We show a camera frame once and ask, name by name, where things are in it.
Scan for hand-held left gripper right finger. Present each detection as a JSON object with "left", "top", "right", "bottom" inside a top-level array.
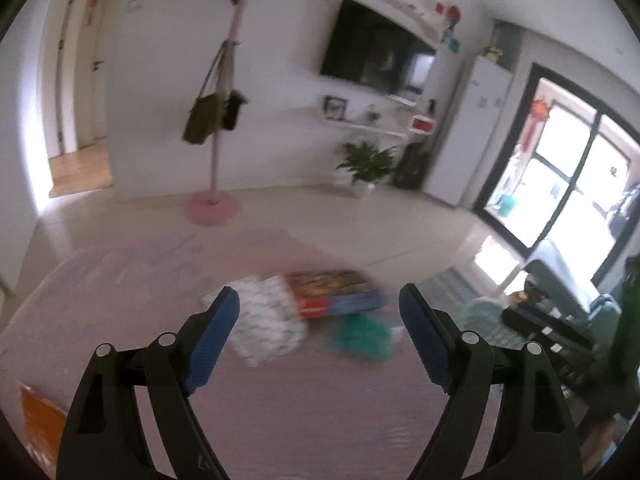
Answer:
[{"left": 398, "top": 283, "right": 585, "bottom": 480}]

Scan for turquoise plastic laundry basket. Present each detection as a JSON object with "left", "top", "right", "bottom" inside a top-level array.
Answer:
[{"left": 459, "top": 296, "right": 518, "bottom": 348}]

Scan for white refrigerator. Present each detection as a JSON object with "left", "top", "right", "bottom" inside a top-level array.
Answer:
[{"left": 425, "top": 55, "right": 514, "bottom": 206}]

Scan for dark hanging clothes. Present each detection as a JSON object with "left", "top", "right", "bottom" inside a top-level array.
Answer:
[{"left": 607, "top": 195, "right": 640, "bottom": 242}]

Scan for white low wall shelf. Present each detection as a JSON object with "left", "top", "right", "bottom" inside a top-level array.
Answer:
[{"left": 300, "top": 105, "right": 409, "bottom": 139}]

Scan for red knot decoration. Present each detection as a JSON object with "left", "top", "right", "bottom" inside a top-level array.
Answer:
[{"left": 530, "top": 99, "right": 551, "bottom": 137}]

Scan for black guitar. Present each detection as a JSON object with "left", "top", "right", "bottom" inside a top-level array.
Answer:
[{"left": 392, "top": 142, "right": 430, "bottom": 191}]

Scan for grey sofa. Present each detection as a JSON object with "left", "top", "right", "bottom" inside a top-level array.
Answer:
[{"left": 522, "top": 239, "right": 624, "bottom": 342}]

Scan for pink coat rack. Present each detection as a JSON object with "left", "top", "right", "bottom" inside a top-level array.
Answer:
[{"left": 187, "top": 0, "right": 252, "bottom": 227}]

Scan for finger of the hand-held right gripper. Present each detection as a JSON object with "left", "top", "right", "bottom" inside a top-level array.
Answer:
[{"left": 501, "top": 305, "right": 598, "bottom": 361}]

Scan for potted green plant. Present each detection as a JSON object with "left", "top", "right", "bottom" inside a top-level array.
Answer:
[{"left": 336, "top": 141, "right": 397, "bottom": 199}]

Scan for white room door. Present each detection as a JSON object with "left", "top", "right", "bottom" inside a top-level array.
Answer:
[{"left": 56, "top": 0, "right": 109, "bottom": 154}]

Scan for black hanging bag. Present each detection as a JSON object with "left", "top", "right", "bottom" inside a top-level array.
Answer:
[{"left": 222, "top": 90, "right": 249, "bottom": 131}]

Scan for wall-mounted television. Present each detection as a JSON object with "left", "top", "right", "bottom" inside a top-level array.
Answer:
[{"left": 320, "top": 0, "right": 437, "bottom": 97}]

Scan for framed butterfly picture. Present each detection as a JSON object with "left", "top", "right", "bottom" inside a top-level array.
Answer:
[{"left": 322, "top": 95, "right": 348, "bottom": 121}]

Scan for black sliding glass door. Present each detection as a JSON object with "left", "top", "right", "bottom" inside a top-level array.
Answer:
[{"left": 472, "top": 62, "right": 640, "bottom": 287}]

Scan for grey rug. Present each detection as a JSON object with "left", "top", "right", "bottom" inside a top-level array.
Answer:
[{"left": 417, "top": 266, "right": 481, "bottom": 306}]

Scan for dark green cloth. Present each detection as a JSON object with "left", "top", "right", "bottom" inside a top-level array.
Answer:
[{"left": 607, "top": 270, "right": 640, "bottom": 411}]

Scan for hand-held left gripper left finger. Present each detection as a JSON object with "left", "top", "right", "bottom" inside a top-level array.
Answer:
[{"left": 56, "top": 286, "right": 241, "bottom": 480}]

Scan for brown hanging bag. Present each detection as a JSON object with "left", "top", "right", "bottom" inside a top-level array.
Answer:
[{"left": 182, "top": 91, "right": 222, "bottom": 146}]

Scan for white curved wall shelf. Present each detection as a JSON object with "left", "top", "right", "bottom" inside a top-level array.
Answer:
[{"left": 340, "top": 0, "right": 449, "bottom": 49}]

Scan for red and blue box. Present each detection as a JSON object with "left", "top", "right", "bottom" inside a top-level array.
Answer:
[{"left": 284, "top": 270, "right": 389, "bottom": 322}]

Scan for white patterned packet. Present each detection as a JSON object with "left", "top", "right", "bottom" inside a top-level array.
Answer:
[{"left": 201, "top": 275, "right": 308, "bottom": 367}]

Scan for green plastic bag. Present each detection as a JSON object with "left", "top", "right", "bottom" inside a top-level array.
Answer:
[{"left": 329, "top": 312, "right": 394, "bottom": 362}]

